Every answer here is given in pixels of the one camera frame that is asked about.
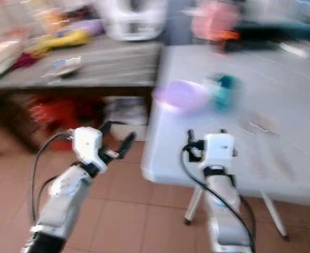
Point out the white storage box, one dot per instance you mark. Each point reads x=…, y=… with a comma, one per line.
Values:
x=126, y=113

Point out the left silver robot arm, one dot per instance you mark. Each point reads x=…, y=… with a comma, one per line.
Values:
x=65, y=203

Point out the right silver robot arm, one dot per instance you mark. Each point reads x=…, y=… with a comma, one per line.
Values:
x=226, y=221

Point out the grey wooden table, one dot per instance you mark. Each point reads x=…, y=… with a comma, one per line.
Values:
x=113, y=63

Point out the pink rounded object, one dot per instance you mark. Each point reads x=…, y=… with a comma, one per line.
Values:
x=213, y=21

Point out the teal plastic cup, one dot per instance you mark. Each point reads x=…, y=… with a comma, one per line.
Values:
x=224, y=90

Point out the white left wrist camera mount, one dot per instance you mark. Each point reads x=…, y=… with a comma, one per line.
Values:
x=87, y=143

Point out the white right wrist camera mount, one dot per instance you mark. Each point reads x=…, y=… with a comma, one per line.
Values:
x=219, y=149

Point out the stainless steel plate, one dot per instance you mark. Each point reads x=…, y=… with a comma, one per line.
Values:
x=65, y=66

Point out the dark flat object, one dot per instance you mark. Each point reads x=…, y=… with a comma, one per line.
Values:
x=271, y=34

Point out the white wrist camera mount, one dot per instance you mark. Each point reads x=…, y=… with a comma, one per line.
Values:
x=87, y=143
x=219, y=149

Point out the red plastic stool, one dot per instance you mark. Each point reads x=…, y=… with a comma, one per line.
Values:
x=57, y=113

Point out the maroon towel cloth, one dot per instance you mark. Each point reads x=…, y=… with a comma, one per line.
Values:
x=26, y=60

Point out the white folding table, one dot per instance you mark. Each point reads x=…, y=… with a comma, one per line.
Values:
x=281, y=105

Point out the light purple plastic bowl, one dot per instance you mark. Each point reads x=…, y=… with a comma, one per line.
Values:
x=89, y=25
x=178, y=97

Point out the yellow kitchen wipes pack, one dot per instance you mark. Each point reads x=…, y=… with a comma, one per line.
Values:
x=65, y=39

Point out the white kitchen appliance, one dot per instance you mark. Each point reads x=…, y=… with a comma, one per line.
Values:
x=134, y=23

